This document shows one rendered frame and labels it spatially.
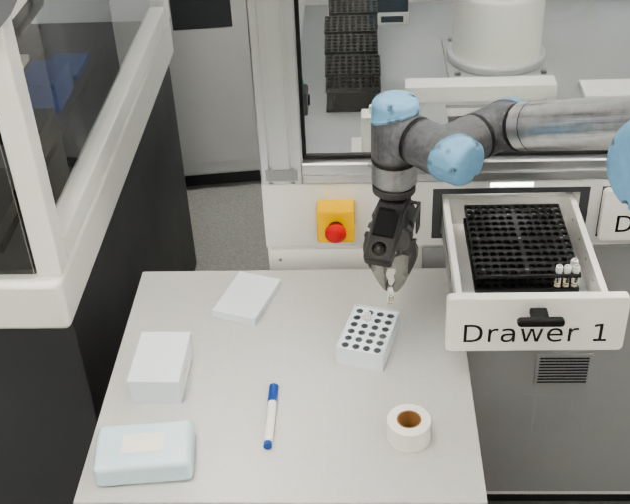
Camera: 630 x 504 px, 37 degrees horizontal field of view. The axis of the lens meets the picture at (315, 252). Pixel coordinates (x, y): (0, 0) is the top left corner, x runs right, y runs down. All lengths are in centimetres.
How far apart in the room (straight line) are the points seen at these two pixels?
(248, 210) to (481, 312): 201
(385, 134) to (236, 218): 200
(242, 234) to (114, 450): 192
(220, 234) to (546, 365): 158
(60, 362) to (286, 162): 58
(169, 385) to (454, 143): 61
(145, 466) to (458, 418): 50
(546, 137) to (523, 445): 101
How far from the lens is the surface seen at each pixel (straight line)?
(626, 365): 215
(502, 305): 156
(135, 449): 151
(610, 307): 160
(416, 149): 144
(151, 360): 164
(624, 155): 117
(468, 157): 142
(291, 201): 182
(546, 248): 173
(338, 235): 177
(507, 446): 228
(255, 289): 182
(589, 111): 139
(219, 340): 174
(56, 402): 199
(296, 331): 174
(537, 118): 145
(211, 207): 352
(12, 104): 155
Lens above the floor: 189
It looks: 36 degrees down
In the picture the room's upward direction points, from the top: 3 degrees counter-clockwise
